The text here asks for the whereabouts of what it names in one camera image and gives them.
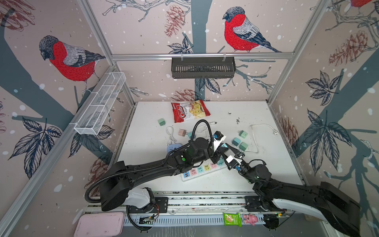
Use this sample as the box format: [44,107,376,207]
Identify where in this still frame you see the white power strip cable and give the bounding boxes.
[242,123,280,155]

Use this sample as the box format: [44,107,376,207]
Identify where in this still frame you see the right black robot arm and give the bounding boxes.
[217,144,361,237]

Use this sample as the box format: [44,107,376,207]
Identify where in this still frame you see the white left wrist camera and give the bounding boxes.
[212,131,226,152]

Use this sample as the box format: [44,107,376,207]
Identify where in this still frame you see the long white power strip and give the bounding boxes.
[180,158,227,182]

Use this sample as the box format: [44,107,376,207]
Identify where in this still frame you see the pink pig toy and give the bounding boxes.
[243,214,259,226]

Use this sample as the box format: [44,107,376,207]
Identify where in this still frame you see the light green charger far left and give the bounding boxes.
[158,118,166,126]

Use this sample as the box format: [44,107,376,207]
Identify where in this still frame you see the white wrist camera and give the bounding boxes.
[225,155,244,171]
[212,131,226,152]

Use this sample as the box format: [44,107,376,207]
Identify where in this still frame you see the white socket cable with plug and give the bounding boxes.
[195,120,218,134]

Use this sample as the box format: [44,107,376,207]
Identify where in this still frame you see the black wall basket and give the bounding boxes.
[171,57,236,79]

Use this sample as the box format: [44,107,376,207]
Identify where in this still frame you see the light green charger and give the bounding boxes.
[238,130,248,139]
[158,118,166,126]

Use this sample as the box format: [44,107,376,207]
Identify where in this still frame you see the pink charger plug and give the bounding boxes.
[178,129,188,137]

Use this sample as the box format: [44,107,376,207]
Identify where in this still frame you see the red chips bag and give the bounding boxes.
[171,100,211,123]

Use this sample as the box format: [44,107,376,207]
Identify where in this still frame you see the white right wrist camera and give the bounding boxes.
[225,155,244,171]

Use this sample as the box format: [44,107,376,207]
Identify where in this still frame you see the light green charger right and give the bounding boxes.
[238,130,248,139]

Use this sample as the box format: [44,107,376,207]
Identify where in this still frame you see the pink tray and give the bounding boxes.
[74,212,125,237]

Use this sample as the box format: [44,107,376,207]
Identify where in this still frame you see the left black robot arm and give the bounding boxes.
[84,131,225,211]

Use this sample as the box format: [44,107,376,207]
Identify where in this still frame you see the green charger plug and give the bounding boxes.
[239,142,249,151]

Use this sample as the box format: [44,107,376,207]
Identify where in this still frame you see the green snack packet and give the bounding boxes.
[223,213,242,227]

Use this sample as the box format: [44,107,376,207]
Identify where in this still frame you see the white coiled cable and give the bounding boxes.
[165,125,178,146]

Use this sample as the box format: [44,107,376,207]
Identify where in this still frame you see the white wire shelf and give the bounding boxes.
[74,72,126,135]

